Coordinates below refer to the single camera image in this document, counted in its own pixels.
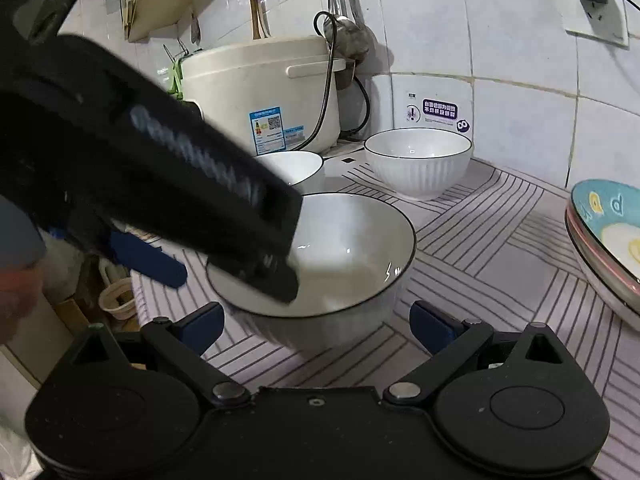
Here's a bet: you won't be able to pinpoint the white bowl black rim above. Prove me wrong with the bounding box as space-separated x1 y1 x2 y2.
206 193 416 350

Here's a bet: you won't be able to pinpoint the pink strawberry pattern plate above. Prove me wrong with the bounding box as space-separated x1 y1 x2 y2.
565 206 639 304

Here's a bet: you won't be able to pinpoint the blue fried egg plate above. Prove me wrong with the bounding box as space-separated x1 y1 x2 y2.
570 179 640 280

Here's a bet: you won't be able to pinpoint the person's left hand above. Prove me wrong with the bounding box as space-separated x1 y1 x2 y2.
0 197 46 344

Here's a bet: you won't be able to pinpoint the striped white table mat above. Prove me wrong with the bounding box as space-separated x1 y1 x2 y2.
130 147 640 480

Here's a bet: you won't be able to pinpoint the green cloth item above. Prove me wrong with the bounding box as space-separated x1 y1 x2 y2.
163 41 190 101

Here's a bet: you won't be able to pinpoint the white ribbed bowl at back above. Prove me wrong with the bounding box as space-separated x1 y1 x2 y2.
363 128 473 200

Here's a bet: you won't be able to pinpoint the white rice cooker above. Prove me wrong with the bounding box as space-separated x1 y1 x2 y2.
181 36 341 156

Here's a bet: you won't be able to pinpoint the white bowl near cooker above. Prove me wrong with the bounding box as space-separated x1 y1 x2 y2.
256 151 326 195

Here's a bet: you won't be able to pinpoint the white appliance with purple sticker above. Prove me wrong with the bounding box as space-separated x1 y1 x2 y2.
392 74 473 139

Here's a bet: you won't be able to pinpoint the hanging metal utensils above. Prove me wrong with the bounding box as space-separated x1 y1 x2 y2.
324 0 371 91

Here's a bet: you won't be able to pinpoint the cream plastic ring holder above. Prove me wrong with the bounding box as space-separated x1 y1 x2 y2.
98 278 137 321

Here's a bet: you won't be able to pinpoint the white wall socket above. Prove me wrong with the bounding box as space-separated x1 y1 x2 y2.
558 0 629 48

